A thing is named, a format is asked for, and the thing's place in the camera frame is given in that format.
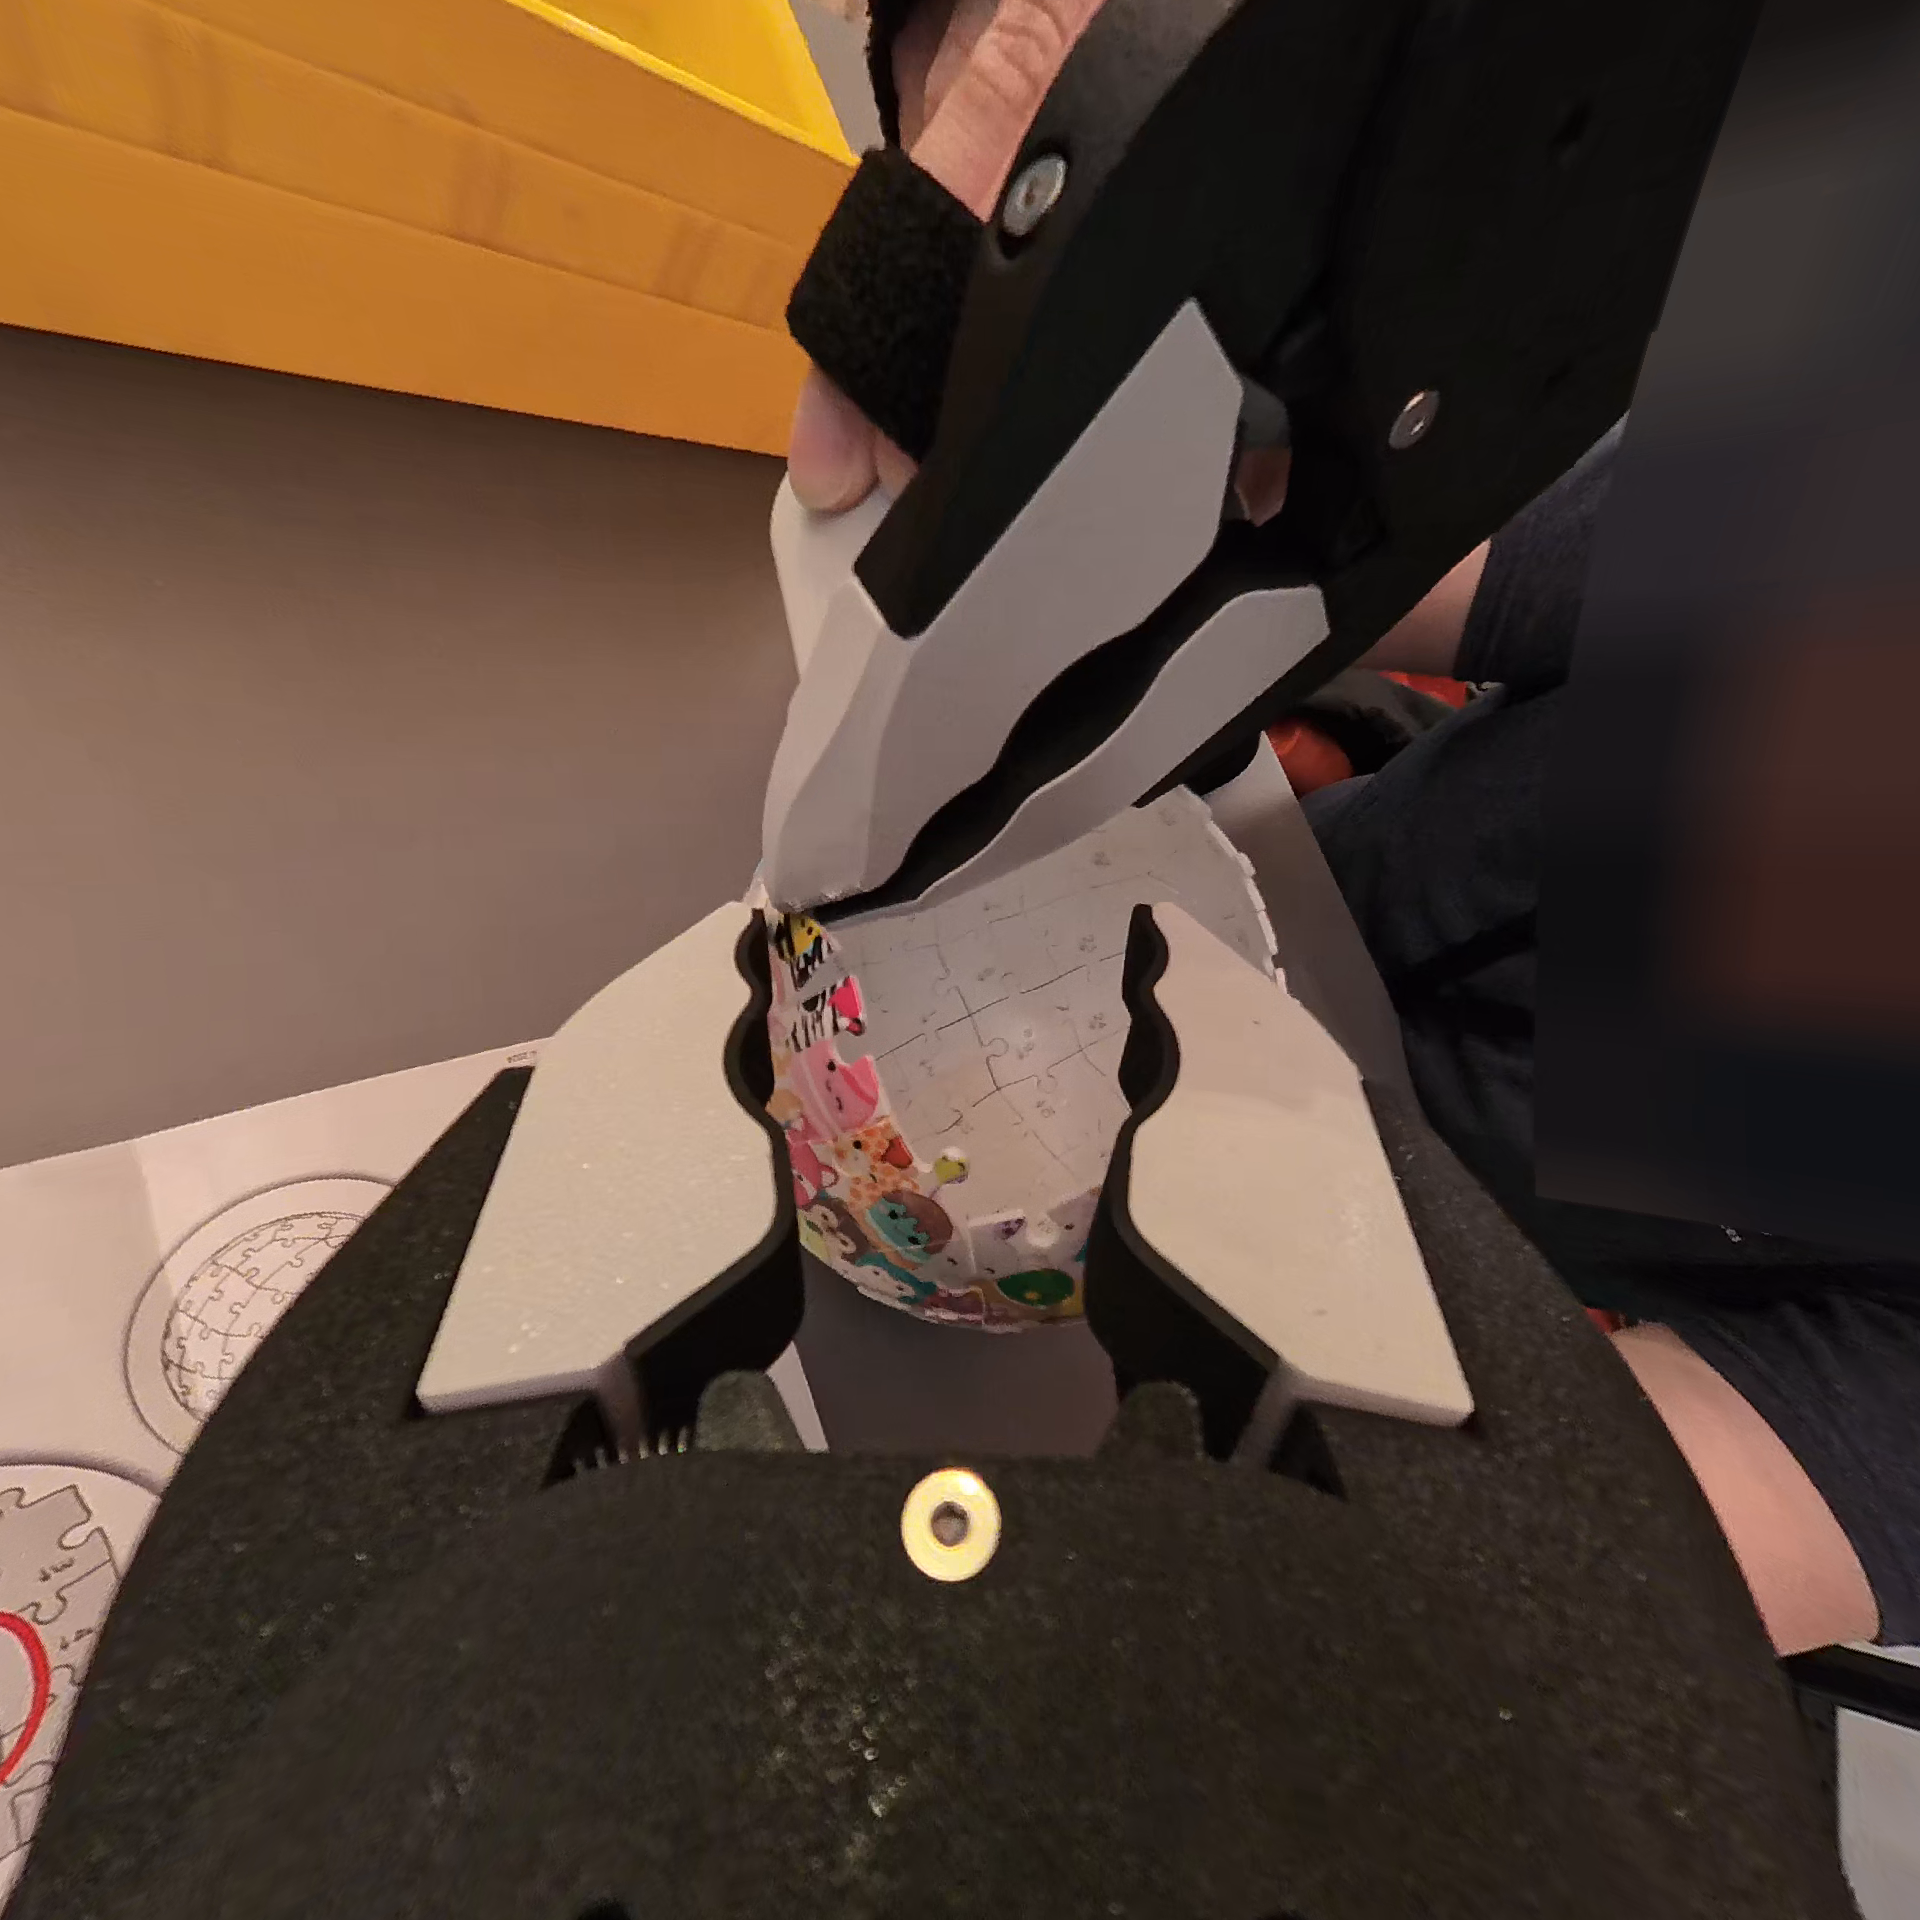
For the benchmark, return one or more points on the white instruction sheet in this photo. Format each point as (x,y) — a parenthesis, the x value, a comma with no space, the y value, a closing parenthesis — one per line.
(120,1275)

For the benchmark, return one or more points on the person's right forearm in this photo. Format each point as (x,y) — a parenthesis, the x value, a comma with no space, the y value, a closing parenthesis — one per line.
(1440,609)

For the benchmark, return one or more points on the person's right hand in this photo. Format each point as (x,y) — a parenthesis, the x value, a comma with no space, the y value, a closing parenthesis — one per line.
(833,451)

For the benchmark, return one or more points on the person's dark shirt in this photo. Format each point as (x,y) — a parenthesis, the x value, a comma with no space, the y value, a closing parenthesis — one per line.
(1440,930)

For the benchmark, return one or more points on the yellow plastic bin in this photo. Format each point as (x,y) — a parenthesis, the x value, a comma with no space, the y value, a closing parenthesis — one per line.
(422,194)

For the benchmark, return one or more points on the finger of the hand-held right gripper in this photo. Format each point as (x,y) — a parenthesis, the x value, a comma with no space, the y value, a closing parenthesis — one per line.
(1200,690)
(901,720)

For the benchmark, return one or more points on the colourful puzzle ball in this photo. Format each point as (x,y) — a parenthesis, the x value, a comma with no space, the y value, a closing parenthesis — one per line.
(1019,1080)

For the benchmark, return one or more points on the person's leg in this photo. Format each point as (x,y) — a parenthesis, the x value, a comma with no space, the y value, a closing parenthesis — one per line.
(1755,1469)

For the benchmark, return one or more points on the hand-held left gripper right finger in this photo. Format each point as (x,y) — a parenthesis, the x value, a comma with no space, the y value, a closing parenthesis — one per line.
(1289,1200)

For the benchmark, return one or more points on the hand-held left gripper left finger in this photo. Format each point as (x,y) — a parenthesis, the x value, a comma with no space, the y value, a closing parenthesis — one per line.
(615,1185)

